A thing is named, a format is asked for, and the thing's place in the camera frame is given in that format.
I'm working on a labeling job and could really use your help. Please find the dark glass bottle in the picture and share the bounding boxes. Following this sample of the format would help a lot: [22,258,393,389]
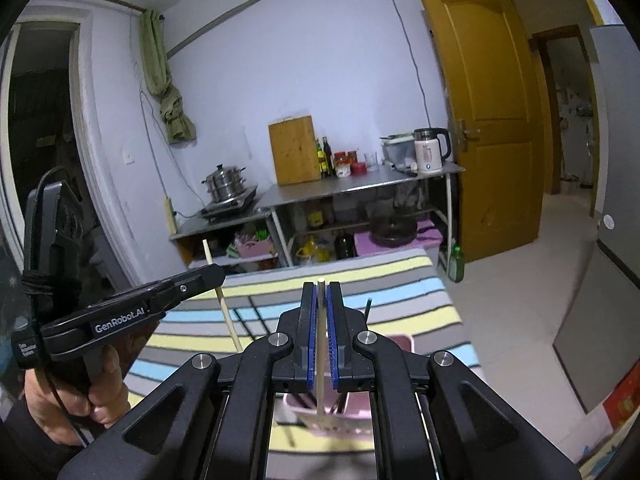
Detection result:
[334,230,357,260]

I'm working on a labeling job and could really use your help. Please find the black induction cooker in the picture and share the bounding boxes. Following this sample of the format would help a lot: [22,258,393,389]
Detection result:
[200,185,259,222]

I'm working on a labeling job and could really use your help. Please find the yellow cooking oil bottle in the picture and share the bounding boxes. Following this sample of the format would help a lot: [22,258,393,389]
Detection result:
[296,237,333,265]

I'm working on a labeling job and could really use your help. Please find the patterned floor mat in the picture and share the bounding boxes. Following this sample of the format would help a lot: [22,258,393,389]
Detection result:
[575,422,638,466]

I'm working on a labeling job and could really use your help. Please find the small pink basket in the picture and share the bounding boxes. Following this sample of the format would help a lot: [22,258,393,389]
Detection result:
[235,239,275,260]

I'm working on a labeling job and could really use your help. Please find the brass door handle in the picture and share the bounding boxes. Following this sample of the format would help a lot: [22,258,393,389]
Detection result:
[452,120,481,152]

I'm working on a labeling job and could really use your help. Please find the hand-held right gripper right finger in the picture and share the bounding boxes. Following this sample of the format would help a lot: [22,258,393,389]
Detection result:
[325,281,583,480]

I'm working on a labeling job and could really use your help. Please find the pink utensil basket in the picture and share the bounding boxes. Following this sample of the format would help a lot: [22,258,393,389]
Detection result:
[282,334,417,443]

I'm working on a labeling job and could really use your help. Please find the green hanging curtain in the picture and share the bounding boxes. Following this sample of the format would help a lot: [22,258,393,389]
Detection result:
[139,8,197,146]

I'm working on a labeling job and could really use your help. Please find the white electric kettle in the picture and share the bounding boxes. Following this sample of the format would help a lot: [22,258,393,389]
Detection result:
[413,127,452,175]

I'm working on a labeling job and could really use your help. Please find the long steel table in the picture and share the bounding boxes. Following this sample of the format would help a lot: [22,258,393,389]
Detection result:
[255,160,466,271]

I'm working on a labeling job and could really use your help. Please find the yellow wooden door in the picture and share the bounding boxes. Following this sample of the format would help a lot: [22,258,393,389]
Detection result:
[412,0,546,263]

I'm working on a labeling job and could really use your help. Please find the grey refrigerator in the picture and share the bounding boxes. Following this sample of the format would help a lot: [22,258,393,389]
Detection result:
[552,24,640,413]

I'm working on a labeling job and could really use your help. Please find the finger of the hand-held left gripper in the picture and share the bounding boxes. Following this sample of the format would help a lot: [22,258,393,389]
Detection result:
[145,263,226,307]

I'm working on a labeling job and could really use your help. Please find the person's left hand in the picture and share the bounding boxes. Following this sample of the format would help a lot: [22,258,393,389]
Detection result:
[22,347,132,438]

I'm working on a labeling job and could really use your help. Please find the green plastic bottle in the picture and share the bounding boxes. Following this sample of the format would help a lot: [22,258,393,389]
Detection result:
[447,245,466,283]

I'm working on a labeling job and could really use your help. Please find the grey dish container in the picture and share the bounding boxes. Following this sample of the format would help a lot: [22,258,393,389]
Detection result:
[381,133,418,171]

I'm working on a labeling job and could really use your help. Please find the wooden chopstick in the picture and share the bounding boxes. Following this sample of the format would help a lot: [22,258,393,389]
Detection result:
[202,239,244,354]
[315,277,328,417]

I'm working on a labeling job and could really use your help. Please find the steel steamer pot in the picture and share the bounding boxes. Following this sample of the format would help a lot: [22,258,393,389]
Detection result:
[201,163,247,202]

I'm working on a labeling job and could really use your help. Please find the striped tablecloth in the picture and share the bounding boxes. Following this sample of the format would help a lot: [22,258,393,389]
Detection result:
[120,252,483,480]

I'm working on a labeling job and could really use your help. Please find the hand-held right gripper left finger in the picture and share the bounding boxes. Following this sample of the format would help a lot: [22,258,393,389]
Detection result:
[57,281,318,480]

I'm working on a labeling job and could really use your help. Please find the wooden cutting board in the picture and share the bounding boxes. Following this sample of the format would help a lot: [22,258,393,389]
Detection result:
[268,115,322,187]

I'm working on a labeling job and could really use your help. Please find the glass sliding door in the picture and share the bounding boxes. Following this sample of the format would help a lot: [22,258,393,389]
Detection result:
[0,20,132,281]

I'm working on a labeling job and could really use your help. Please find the black wok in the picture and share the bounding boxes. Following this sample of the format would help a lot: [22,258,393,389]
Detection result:
[367,215,418,248]

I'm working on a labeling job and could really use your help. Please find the red box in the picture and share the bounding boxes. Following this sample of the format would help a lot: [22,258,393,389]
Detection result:
[602,375,640,431]

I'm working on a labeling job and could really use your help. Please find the person's left forearm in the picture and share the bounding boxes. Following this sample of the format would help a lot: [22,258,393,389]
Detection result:
[0,400,87,480]

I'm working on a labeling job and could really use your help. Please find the black wall cable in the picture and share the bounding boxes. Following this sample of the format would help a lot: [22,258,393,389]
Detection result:
[382,0,436,131]

